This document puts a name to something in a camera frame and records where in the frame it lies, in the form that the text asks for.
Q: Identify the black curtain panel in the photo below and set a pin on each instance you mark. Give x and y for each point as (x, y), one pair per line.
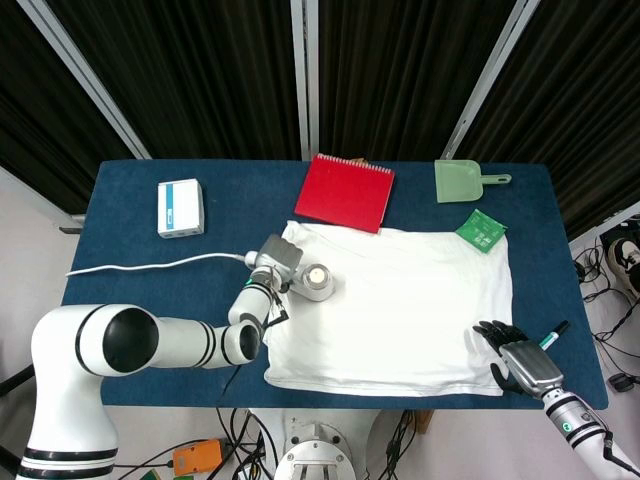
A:
(575, 100)
(200, 75)
(45, 115)
(400, 75)

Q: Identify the red spiral notebook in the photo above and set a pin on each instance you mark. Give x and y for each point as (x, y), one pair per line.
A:
(345, 195)

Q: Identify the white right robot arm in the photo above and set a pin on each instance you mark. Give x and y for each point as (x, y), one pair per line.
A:
(585, 430)

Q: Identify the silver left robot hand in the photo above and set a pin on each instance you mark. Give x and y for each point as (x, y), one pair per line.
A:
(281, 256)

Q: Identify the white box with blue stripe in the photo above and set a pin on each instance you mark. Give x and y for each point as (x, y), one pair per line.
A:
(182, 205)

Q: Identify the black white sneaker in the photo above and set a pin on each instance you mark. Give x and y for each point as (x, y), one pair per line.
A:
(625, 265)

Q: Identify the black power adapter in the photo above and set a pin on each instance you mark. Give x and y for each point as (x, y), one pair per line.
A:
(621, 382)

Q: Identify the green foil packet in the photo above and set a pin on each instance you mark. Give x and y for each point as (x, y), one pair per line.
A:
(481, 231)

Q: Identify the white folded garment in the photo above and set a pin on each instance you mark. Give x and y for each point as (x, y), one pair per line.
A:
(400, 320)

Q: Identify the green plastic dustpan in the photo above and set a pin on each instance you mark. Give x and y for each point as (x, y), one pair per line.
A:
(455, 182)

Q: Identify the grey metal frame post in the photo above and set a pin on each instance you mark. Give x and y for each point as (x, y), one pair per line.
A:
(492, 75)
(85, 75)
(305, 75)

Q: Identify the dark blue table cover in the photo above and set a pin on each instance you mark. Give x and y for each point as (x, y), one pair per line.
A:
(150, 240)

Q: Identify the white robot torso base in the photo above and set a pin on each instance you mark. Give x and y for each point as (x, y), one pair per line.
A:
(320, 450)

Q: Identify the white handheld steam iron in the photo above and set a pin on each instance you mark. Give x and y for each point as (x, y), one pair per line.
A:
(317, 287)

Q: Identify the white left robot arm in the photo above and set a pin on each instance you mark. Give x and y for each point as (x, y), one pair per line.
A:
(75, 350)

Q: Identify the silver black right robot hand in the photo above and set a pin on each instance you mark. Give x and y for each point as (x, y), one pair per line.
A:
(527, 362)

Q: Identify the black green marker pen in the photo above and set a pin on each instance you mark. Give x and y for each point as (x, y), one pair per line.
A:
(552, 336)

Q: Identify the orange control box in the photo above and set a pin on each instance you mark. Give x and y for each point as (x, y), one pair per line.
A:
(197, 457)

